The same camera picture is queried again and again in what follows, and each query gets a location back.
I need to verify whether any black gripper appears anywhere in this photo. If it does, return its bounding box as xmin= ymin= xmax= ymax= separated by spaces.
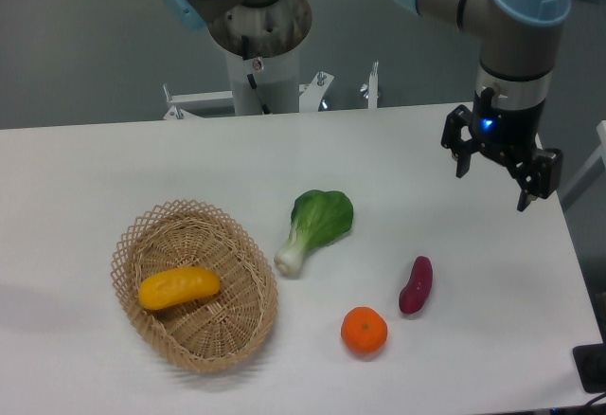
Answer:
xmin=440 ymin=87 xmax=563 ymax=212

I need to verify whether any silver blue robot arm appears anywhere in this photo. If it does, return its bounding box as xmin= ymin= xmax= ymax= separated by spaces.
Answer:
xmin=163 ymin=0 xmax=571 ymax=209

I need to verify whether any woven wicker basket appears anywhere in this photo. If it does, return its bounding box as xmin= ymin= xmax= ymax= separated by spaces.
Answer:
xmin=111 ymin=200 xmax=278 ymax=372

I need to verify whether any yellow mango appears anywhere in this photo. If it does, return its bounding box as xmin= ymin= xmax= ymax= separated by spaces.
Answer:
xmin=138 ymin=267 xmax=221 ymax=311

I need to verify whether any purple sweet potato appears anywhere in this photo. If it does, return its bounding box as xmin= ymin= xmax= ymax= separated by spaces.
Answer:
xmin=399 ymin=256 xmax=433 ymax=315

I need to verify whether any green bok choy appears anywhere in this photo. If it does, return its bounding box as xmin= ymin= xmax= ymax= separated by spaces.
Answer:
xmin=274 ymin=189 xmax=354 ymax=278

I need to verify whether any black device at table edge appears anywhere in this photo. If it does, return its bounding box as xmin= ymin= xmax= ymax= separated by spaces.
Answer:
xmin=572 ymin=343 xmax=605 ymax=394

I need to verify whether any orange tangerine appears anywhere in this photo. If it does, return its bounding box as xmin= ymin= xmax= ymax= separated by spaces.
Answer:
xmin=341 ymin=306 xmax=388 ymax=355

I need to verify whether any white frame at right edge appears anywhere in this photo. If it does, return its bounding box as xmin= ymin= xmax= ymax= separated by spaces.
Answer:
xmin=559 ymin=120 xmax=605 ymax=211

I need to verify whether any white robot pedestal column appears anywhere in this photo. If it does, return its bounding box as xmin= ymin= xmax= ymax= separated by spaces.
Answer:
xmin=208 ymin=0 xmax=312 ymax=116

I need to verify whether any black cable on pedestal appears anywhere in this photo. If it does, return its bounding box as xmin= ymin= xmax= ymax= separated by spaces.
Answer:
xmin=241 ymin=34 xmax=273 ymax=116

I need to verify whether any white metal base frame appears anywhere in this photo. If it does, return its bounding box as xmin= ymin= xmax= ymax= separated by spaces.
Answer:
xmin=163 ymin=61 xmax=382 ymax=120

